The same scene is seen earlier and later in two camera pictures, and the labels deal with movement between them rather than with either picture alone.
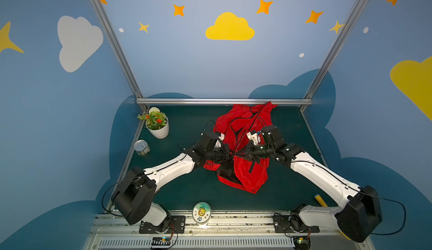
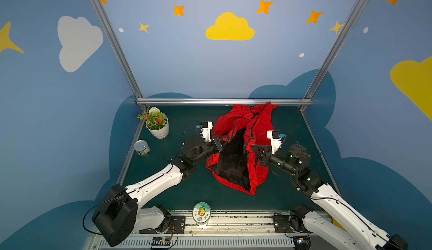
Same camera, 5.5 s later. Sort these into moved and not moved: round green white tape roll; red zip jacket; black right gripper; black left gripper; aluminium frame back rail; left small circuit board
Moved: black left gripper; black right gripper
Not moved: round green white tape roll; left small circuit board; aluminium frame back rail; red zip jacket
